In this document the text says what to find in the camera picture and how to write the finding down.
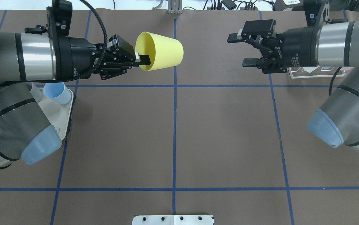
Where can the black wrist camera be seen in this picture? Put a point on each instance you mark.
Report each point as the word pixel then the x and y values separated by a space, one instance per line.
pixel 59 18
pixel 316 12

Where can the white wire cup rack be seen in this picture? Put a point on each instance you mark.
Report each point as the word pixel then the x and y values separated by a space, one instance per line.
pixel 311 72

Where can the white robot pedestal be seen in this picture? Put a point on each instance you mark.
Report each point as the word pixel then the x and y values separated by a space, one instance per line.
pixel 202 219

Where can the aluminium frame post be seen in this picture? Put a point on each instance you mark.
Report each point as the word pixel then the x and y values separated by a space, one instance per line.
pixel 174 7

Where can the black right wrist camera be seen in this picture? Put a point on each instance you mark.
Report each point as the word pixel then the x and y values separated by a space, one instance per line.
pixel 316 12

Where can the yellow plastic cup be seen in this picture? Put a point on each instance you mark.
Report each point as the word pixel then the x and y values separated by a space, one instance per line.
pixel 164 52

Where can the cream plastic tray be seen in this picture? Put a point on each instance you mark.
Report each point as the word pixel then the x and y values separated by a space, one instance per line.
pixel 57 115

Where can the grey plastic cup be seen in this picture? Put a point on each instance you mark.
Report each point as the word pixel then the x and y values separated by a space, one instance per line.
pixel 36 92

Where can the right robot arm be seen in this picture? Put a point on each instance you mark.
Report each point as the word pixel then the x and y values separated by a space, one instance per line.
pixel 336 122

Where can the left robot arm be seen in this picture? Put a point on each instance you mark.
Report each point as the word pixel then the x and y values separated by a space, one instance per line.
pixel 29 58

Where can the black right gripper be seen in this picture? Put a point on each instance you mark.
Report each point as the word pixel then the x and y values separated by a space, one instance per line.
pixel 298 47

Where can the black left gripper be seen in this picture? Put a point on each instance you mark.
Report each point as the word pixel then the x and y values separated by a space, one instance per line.
pixel 74 56

